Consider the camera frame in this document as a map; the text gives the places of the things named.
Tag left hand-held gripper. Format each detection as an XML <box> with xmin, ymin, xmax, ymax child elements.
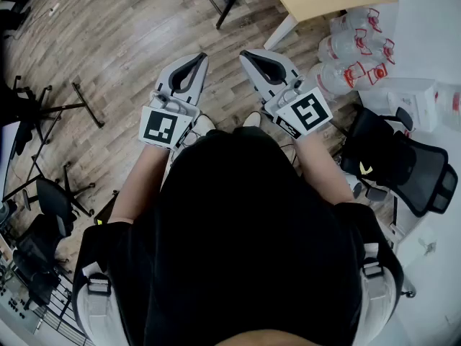
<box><xmin>138</xmin><ymin>51</ymin><xmax>210</xmax><ymax>152</ymax></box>

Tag black chair with armrest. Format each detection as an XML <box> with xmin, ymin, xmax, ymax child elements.
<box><xmin>0</xmin><ymin>0</ymin><xmax>32</xmax><ymax>32</ymax></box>

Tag person's black shirt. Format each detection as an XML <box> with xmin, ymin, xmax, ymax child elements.
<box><xmin>71</xmin><ymin>125</ymin><xmax>405</xmax><ymax>346</ymax></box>

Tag grey harness strap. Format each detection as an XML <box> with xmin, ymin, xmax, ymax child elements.
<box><xmin>73</xmin><ymin>261</ymin><xmax>122</xmax><ymax>346</ymax></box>
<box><xmin>354</xmin><ymin>242</ymin><xmax>398</xmax><ymax>346</ymax></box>

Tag black padded office chair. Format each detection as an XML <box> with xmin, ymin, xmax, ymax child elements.
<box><xmin>11</xmin><ymin>213</ymin><xmax>73</xmax><ymax>311</ymax></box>

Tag black bag yellow logo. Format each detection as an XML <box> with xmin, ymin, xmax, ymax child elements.
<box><xmin>340</xmin><ymin>106</ymin><xmax>418</xmax><ymax>187</ymax></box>

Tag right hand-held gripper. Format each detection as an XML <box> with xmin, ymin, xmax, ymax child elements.
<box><xmin>238</xmin><ymin>48</ymin><xmax>334</xmax><ymax>141</ymax></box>

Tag black mesh office chair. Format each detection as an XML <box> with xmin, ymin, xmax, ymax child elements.
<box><xmin>340</xmin><ymin>105</ymin><xmax>459</xmax><ymax>218</ymax></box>

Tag black office chair star base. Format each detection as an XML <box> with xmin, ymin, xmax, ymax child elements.
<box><xmin>22</xmin><ymin>161</ymin><xmax>97</xmax><ymax>238</ymax></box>

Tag person's right forearm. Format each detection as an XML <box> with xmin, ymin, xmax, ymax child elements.
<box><xmin>293</xmin><ymin>131</ymin><xmax>357</xmax><ymax>205</ymax></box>

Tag right grey harness strap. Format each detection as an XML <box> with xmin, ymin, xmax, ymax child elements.
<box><xmin>354</xmin><ymin>242</ymin><xmax>398</xmax><ymax>346</ymax></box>

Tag person's left white shoe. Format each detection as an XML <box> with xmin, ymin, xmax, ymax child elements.
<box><xmin>182</xmin><ymin>114</ymin><xmax>217</xmax><ymax>148</ymax></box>

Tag black swivel chair base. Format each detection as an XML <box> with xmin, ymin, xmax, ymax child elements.
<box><xmin>9</xmin><ymin>74</ymin><xmax>53</xmax><ymax>117</ymax></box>

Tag small metal keys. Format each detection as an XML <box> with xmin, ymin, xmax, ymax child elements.
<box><xmin>418</xmin><ymin>240</ymin><xmax>438</xmax><ymax>257</ymax></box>

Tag left grey harness strap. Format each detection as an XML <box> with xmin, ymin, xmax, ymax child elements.
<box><xmin>73</xmin><ymin>261</ymin><xmax>122</xmax><ymax>346</ymax></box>

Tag white cardboard box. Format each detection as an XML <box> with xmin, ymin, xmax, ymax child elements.
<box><xmin>359</xmin><ymin>77</ymin><xmax>439</xmax><ymax>133</ymax></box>

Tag black metal desk frame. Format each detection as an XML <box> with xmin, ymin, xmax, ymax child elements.
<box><xmin>1</xmin><ymin>81</ymin><xmax>106</xmax><ymax>203</ymax></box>

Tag black box yellow mark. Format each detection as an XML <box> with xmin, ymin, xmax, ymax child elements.
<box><xmin>92</xmin><ymin>190</ymin><xmax>120</xmax><ymax>227</ymax></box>

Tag person's white shoe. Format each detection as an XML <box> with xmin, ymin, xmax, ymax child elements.
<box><xmin>182</xmin><ymin>114</ymin><xmax>217</xmax><ymax>148</ymax></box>
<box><xmin>242</xmin><ymin>111</ymin><xmax>262</xmax><ymax>128</ymax></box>

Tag black wire rack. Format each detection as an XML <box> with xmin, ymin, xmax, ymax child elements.
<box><xmin>34</xmin><ymin>278</ymin><xmax>95</xmax><ymax>346</ymax></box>

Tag person's left forearm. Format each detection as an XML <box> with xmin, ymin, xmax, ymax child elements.
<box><xmin>107</xmin><ymin>143</ymin><xmax>171</xmax><ymax>226</ymax></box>

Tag white desk panel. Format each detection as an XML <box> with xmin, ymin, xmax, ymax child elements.
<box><xmin>0</xmin><ymin>120</ymin><xmax>23</xmax><ymax>202</ymax></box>

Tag clear water jug red handle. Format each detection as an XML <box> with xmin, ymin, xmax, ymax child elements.
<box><xmin>364</xmin><ymin>62</ymin><xmax>390</xmax><ymax>87</ymax></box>
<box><xmin>367</xmin><ymin>36</ymin><xmax>397</xmax><ymax>66</ymax></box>
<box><xmin>307</xmin><ymin>61</ymin><xmax>367</xmax><ymax>99</ymax></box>
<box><xmin>329</xmin><ymin>7</ymin><xmax>383</xmax><ymax>36</ymax></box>
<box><xmin>318</xmin><ymin>29</ymin><xmax>374</xmax><ymax>63</ymax></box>

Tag person's right white shoe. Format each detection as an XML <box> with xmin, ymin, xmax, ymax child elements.
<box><xmin>242</xmin><ymin>111</ymin><xmax>262</xmax><ymax>128</ymax></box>

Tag clear plastic pack red label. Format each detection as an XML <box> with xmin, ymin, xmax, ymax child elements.
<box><xmin>433</xmin><ymin>81</ymin><xmax>461</xmax><ymax>133</ymax></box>

